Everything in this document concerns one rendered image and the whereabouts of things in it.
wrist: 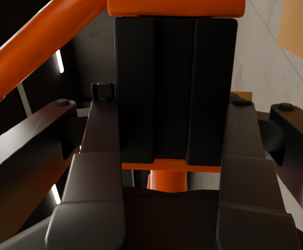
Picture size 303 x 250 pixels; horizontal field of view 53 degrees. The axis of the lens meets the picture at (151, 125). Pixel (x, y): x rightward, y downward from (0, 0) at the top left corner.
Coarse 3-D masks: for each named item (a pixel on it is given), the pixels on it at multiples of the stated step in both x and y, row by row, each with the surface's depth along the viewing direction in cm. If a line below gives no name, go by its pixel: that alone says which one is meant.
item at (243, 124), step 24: (240, 120) 12; (240, 144) 9; (240, 168) 7; (264, 168) 7; (240, 192) 6; (264, 192) 6; (240, 216) 5; (264, 216) 5; (288, 216) 5; (216, 240) 4; (240, 240) 4; (264, 240) 4; (288, 240) 4
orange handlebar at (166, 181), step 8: (152, 176) 18; (160, 176) 17; (168, 176) 17; (176, 176) 17; (184, 176) 17; (152, 184) 18; (160, 184) 17; (168, 184) 17; (176, 184) 17; (184, 184) 18
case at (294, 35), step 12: (288, 0) 34; (300, 0) 31; (288, 12) 34; (300, 12) 31; (288, 24) 34; (300, 24) 31; (288, 36) 34; (300, 36) 30; (288, 48) 33; (300, 48) 30
